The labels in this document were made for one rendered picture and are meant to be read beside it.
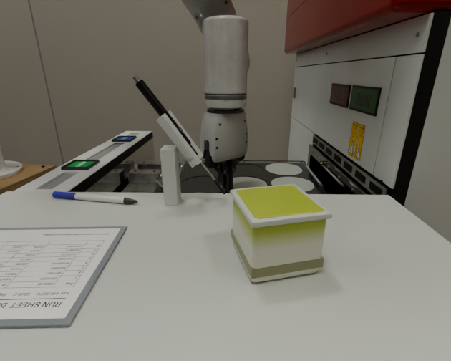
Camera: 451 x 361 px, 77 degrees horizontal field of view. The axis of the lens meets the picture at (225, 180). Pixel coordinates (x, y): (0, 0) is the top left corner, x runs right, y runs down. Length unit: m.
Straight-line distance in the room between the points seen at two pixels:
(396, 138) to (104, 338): 0.45
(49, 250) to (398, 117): 0.50
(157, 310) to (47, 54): 2.86
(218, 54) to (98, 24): 2.30
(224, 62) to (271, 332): 0.43
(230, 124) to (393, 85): 0.28
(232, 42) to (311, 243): 0.38
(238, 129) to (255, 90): 1.92
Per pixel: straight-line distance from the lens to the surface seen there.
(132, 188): 0.74
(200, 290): 0.27
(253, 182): 0.69
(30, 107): 3.19
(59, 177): 0.64
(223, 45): 0.54
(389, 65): 0.56
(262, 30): 2.51
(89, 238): 0.37
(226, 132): 0.56
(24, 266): 0.35
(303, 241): 0.27
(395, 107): 0.52
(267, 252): 0.26
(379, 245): 0.37
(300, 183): 0.70
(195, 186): 0.66
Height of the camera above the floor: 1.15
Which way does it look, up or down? 21 degrees down
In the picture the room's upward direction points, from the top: straight up
